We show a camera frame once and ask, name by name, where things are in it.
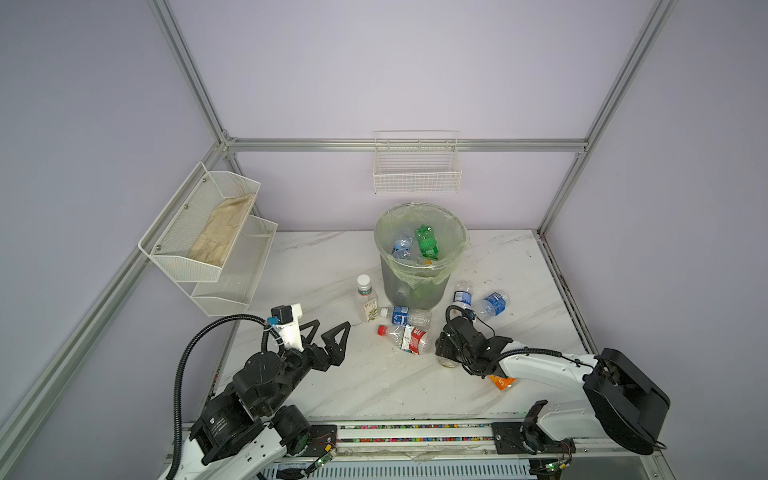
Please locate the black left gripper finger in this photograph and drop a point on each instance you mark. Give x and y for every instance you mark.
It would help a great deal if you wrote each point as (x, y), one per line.
(335, 343)
(308, 332)

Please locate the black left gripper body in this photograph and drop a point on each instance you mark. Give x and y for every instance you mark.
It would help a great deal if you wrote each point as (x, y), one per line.
(313, 360)

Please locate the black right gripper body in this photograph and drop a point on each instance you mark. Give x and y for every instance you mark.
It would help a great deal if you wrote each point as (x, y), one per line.
(442, 345)

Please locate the red cap clear bottle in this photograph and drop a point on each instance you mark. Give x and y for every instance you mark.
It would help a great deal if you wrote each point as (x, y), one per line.
(408, 338)

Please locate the clear bottle green neck label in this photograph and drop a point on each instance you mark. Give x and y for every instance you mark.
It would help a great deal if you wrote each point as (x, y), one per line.
(367, 298)

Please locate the orange NFC juice bottle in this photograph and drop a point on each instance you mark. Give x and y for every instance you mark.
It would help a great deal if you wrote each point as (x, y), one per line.
(502, 383)

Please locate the green soda bottle yellow cap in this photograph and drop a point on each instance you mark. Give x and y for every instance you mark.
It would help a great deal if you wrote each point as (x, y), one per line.
(427, 242)

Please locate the clear bottle blue label white cap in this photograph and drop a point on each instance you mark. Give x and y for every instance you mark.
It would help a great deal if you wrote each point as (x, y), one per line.
(402, 247)

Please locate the round clear bottle red label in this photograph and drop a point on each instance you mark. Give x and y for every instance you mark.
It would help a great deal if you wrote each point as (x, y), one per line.
(448, 363)

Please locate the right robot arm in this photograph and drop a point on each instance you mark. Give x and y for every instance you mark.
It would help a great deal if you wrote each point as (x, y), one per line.
(614, 398)

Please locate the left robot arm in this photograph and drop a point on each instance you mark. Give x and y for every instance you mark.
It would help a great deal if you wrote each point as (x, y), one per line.
(259, 390)

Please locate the small bottle blue label near bin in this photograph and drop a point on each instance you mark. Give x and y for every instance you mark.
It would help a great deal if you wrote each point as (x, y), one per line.
(402, 316)

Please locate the green plastic bin liner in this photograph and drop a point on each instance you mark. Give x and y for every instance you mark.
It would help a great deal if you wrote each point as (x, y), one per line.
(451, 234)

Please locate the grey mesh waste bin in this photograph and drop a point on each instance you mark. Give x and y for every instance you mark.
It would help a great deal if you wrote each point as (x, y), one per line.
(426, 296)

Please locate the small clear bottle blue white label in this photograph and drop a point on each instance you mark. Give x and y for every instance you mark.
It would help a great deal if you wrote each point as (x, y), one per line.
(463, 294)

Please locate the small crushed bottle blue label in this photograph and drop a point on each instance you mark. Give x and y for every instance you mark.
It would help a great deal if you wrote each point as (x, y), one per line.
(492, 305)

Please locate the beige cloth in shelf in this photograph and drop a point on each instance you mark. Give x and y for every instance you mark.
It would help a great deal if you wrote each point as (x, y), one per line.
(218, 236)

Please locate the white two-tier mesh shelf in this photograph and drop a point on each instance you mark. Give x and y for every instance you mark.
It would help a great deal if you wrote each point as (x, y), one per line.
(217, 291)

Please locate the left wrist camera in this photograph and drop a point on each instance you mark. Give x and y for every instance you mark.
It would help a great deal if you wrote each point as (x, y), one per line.
(285, 321)

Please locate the aluminium front rail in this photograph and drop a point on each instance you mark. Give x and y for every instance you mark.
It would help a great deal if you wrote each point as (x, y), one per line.
(414, 441)

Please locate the white wire wall basket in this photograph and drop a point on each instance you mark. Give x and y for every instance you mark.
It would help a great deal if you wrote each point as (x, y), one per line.
(416, 162)

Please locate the aluminium frame profiles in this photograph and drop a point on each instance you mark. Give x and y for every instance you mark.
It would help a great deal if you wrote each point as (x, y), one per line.
(36, 407)

